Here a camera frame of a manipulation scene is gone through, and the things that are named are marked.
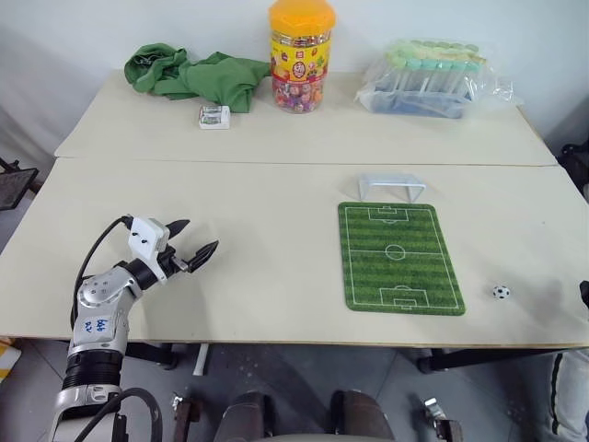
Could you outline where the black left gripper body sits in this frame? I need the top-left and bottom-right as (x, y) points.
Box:
(155, 245), (191, 278)

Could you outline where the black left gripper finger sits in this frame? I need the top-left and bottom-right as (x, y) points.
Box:
(185, 239), (220, 273)
(164, 218), (191, 242)

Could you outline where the green soccer field mat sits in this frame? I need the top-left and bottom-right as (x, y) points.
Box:
(337, 202), (468, 318)

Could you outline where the small white goal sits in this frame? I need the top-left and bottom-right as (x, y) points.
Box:
(357, 172), (427, 203)

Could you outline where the grey cushion with black stripe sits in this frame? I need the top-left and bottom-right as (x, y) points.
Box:
(546, 348), (589, 442)

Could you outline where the white table leg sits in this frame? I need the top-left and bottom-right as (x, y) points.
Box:
(191, 343), (212, 378)

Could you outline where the small white battery box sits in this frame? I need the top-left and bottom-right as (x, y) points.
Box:
(197, 104), (233, 132)

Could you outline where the green crumpled cloth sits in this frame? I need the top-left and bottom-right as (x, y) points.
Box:
(123, 42), (272, 114)

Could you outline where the black mesh stand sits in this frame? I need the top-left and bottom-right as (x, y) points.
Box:
(0, 157), (40, 213)

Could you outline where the dark rounded shape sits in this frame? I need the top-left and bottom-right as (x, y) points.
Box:
(214, 390), (278, 442)
(329, 389), (395, 442)

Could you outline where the yellow white bag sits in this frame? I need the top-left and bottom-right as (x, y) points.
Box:
(0, 338), (23, 381)

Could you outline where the candy jar with orange lid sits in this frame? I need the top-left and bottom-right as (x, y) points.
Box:
(268, 0), (335, 114)

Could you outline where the clear plastic bag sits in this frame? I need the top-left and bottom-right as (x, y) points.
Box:
(353, 38), (526, 121)

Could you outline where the blue tube rack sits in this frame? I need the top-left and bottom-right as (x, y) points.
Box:
(370, 76), (478, 117)

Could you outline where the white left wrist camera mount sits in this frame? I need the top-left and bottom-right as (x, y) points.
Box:
(128, 215), (169, 282)

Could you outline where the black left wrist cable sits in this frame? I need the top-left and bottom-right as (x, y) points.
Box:
(69, 214), (135, 331)

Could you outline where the black table leg frame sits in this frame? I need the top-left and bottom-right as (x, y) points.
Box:
(415, 347), (570, 375)
(122, 342), (179, 371)

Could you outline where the black metal frame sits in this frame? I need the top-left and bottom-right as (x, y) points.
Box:
(557, 139), (589, 204)

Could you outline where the black cable loop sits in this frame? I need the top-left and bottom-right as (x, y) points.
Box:
(59, 387), (166, 442)

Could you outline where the metal bracket on brown block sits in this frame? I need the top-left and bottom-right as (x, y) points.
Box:
(421, 396), (464, 442)
(170, 391), (205, 442)

